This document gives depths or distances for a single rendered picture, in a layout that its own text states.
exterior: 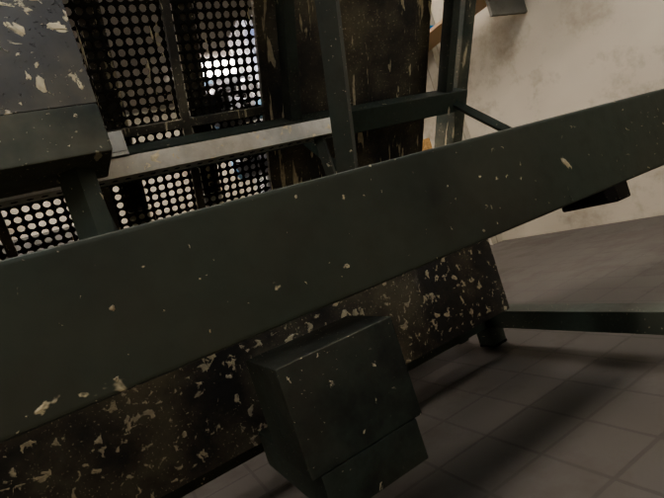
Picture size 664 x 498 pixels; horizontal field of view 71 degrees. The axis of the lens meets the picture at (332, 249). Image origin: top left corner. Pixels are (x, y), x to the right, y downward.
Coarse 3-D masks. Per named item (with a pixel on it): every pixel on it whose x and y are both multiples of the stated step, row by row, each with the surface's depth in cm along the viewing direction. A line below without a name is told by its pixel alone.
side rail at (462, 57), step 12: (468, 0) 177; (468, 12) 180; (468, 24) 182; (468, 36) 184; (456, 48) 186; (468, 48) 187; (456, 60) 188; (468, 60) 189; (456, 72) 190; (468, 72) 192; (456, 84) 192; (444, 120) 203; (456, 120) 199; (444, 132) 205; (456, 132) 202; (444, 144) 207
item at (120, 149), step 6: (108, 132) 92; (114, 132) 92; (120, 132) 93; (114, 138) 92; (120, 138) 93; (114, 144) 92; (120, 144) 93; (114, 150) 92; (120, 150) 93; (126, 150) 93; (114, 156) 92; (120, 156) 93
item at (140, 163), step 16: (272, 128) 109; (288, 128) 111; (304, 128) 113; (320, 128) 116; (192, 144) 100; (208, 144) 102; (224, 144) 104; (240, 144) 105; (256, 144) 107; (272, 144) 109; (288, 144) 114; (112, 160) 92; (128, 160) 94; (144, 160) 95; (160, 160) 97; (176, 160) 98; (192, 160) 100; (208, 160) 103; (112, 176) 92; (128, 176) 94; (144, 176) 98; (48, 192) 87
